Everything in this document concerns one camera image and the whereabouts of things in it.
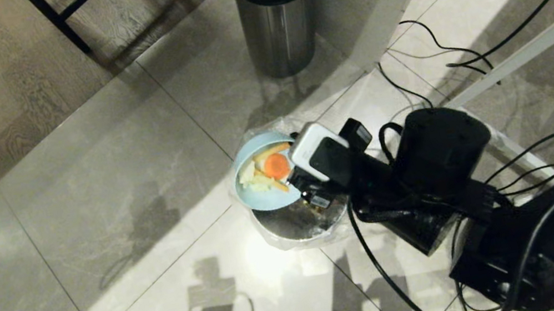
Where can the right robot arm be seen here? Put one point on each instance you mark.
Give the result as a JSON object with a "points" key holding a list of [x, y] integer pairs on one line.
{"points": [[439, 151]]}

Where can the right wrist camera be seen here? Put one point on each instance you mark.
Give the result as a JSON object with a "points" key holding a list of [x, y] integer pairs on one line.
{"points": [[312, 149]]}

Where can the black metal furniture frame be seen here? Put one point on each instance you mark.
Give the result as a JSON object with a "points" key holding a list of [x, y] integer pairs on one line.
{"points": [[62, 17]]}

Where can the small bin with plastic liner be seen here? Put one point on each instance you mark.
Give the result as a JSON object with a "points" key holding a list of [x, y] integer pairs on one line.
{"points": [[294, 226]]}

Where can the tall steel bin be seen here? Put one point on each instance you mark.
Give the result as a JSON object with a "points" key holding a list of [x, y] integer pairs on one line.
{"points": [[279, 37]]}

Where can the white metal frame bar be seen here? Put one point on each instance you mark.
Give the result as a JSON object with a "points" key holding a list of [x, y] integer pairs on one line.
{"points": [[534, 45]]}

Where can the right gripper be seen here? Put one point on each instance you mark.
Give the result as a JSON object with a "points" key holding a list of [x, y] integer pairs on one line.
{"points": [[310, 184]]}

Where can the orange carrot slice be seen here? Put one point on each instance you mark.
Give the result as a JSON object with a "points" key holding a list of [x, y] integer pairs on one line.
{"points": [[276, 166]]}

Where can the light blue bowl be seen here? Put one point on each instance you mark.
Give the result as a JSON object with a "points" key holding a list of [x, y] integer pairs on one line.
{"points": [[262, 198]]}

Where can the pale vegetable scraps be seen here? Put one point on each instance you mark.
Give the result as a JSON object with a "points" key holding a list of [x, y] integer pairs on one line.
{"points": [[253, 177]]}

